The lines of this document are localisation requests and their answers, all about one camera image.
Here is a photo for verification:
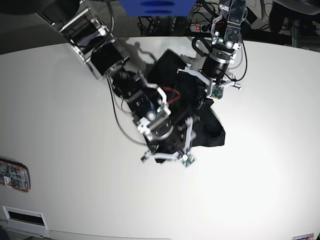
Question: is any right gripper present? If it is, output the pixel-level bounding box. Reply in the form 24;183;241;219
123;71;198;149

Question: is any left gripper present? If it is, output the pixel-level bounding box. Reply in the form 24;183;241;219
191;0;246;110

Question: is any black T-shirt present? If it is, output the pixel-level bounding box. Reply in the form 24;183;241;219
137;49;226;167

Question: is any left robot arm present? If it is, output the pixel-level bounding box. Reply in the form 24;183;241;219
185;0;320;108

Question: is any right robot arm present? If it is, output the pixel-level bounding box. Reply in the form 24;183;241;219
37;0;198;160

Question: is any white power strip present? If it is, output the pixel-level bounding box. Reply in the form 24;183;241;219
189;23;212;33

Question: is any blue plastic holder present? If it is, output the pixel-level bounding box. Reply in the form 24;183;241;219
118;0;196;17

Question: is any clear orange parts box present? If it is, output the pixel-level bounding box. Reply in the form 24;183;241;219
0;158;31;193

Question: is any white slotted table inset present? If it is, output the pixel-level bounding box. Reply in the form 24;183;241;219
1;205;48;237

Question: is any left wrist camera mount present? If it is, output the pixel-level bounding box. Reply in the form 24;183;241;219
177;66;242;100

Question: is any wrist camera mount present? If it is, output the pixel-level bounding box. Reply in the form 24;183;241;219
141;116;197;167
177;66;242;100

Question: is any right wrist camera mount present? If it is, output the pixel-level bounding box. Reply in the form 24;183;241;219
141;116;197;167

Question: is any black cable bundle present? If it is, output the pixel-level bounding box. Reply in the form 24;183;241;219
136;0;221;37

